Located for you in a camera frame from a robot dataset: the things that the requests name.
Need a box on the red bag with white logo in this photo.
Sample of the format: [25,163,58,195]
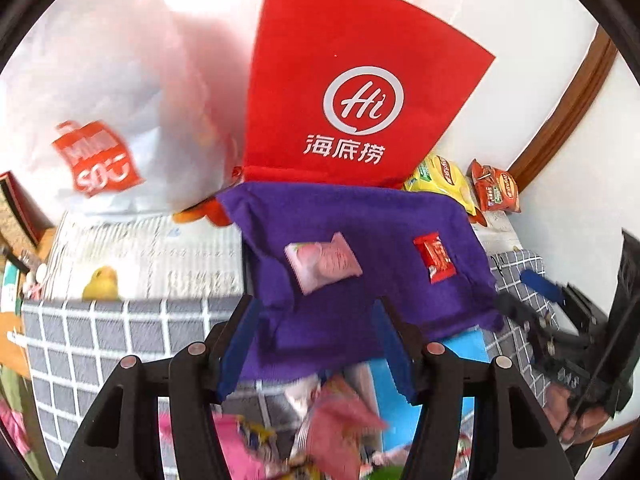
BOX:
[242,0,497,190]

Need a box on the pink peach snack packet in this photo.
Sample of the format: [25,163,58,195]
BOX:
[284,231,363,295]

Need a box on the pile of mixed snacks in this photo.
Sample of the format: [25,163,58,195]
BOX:
[157,370,476,480]

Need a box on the white plastic bag red print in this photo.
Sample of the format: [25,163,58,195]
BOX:
[0,0,261,216]

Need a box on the grey checked cloth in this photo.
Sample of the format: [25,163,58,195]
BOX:
[20,247,566,480]

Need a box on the small red snack packet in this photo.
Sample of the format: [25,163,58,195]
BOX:
[413,232,459,285]

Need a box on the person's right hand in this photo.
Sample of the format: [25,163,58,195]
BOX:
[542,382,608,448]

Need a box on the purple cloth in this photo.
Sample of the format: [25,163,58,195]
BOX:
[216,181,505,382]

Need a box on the brown wooden skirting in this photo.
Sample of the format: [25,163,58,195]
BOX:
[592,417,636,448]

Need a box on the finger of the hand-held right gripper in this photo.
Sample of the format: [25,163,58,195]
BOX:
[494,291,556,366]
[519,269,608,333]

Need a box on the light blue box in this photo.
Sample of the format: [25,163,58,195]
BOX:
[367,332,491,453]

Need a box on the dark red framed board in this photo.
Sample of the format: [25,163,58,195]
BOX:
[0,170,56,251]

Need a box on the orange soft item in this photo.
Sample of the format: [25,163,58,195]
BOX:
[172,195,236,228]

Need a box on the orange snack bag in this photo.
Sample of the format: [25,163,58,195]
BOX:
[467,159,522,215]

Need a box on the yellow snack bag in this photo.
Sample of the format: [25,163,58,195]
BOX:
[403,154,482,216]

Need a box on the colourful cloth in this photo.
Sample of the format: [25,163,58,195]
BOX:
[0,310,51,478]

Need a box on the brown wooden door frame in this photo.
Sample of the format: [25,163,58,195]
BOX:
[505,25,618,193]

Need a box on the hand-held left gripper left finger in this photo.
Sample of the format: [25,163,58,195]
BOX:
[57,296,263,480]

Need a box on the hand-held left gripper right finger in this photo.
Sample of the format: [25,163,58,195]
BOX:
[374,296,583,480]

